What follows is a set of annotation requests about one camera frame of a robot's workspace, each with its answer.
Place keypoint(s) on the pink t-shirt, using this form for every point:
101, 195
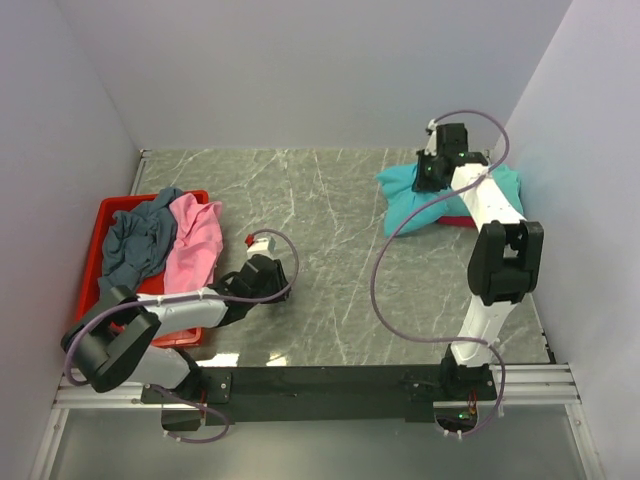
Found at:
197, 247

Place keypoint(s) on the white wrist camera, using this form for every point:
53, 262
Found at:
260, 246
432, 142

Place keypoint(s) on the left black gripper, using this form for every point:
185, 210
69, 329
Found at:
279, 277

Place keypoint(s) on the red plastic bin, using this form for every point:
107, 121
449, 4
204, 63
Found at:
89, 291

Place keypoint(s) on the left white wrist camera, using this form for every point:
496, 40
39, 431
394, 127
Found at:
260, 246

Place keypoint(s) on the folded mint green t-shirt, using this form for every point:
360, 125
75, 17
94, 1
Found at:
509, 182

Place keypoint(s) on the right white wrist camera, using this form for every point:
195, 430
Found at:
432, 142

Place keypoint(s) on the folded magenta t-shirt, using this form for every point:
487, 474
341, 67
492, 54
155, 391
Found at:
458, 221

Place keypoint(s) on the aluminium frame rail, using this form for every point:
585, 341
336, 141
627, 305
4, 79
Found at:
524, 385

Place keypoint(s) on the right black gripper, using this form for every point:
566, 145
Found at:
421, 184

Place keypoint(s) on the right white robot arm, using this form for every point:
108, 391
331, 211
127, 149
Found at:
504, 265

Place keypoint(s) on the dark grey t-shirt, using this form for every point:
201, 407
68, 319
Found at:
137, 245

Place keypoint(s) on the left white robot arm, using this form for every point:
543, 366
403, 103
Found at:
113, 343

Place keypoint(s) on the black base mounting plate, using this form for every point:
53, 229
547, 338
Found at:
270, 394

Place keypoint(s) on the cyan blue t-shirt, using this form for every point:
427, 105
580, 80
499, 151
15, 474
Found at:
396, 185

